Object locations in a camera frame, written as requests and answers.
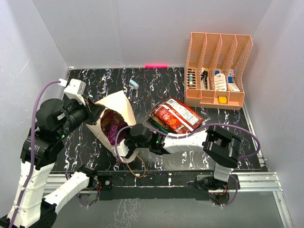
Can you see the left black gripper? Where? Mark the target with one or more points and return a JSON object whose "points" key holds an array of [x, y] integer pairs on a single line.
{"points": [[92, 110]]}

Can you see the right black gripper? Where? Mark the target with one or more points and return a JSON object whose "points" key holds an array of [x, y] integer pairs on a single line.
{"points": [[131, 149]]}

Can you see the green chips bag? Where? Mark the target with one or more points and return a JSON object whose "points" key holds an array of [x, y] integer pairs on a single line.
{"points": [[156, 125]]}

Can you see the red brown snack box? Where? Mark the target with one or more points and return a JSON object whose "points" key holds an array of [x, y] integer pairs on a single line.
{"points": [[152, 115]]}

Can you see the purple snack packet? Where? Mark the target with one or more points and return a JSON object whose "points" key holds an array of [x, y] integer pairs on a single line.
{"points": [[111, 123]]}

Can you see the brown paper bag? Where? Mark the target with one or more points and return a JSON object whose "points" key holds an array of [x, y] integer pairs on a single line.
{"points": [[119, 103]]}

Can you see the red Doritos chips bag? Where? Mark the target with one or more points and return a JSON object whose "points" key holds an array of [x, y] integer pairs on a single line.
{"points": [[178, 116]]}

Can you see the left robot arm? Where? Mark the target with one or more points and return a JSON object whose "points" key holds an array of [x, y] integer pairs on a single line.
{"points": [[54, 120]]}

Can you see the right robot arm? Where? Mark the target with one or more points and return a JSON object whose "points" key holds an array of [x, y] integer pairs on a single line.
{"points": [[218, 143]]}

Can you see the light blue stapler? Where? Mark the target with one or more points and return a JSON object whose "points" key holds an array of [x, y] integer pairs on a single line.
{"points": [[133, 84]]}

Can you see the pink tape strip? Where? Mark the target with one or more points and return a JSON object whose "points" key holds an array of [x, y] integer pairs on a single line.
{"points": [[156, 66]]}

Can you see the yellow sticky notes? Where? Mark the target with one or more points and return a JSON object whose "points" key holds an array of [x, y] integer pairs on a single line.
{"points": [[222, 100]]}

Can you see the white labelled bottle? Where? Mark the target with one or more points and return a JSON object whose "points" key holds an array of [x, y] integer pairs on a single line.
{"points": [[220, 82]]}

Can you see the orange desk organizer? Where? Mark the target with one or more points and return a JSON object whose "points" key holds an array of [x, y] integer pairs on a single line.
{"points": [[212, 53]]}

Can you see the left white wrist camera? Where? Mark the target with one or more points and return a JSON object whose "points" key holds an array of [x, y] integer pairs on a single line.
{"points": [[74, 89]]}

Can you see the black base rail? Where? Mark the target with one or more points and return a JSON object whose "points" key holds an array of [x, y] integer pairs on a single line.
{"points": [[158, 185]]}

